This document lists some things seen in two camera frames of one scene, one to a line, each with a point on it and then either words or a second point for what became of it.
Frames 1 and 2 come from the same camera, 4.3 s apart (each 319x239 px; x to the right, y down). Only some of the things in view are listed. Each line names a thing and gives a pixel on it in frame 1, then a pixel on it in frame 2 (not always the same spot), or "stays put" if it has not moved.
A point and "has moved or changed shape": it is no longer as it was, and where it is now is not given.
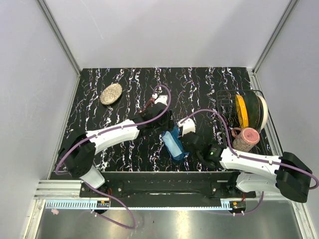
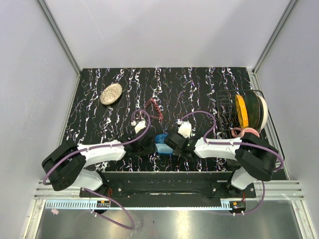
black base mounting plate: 205,193 stays put
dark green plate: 252,104 stays put
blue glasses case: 176,133 has moved or changed shape
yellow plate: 241,111 stays put
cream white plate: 265,116 stays put
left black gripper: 169,119 → 151,150
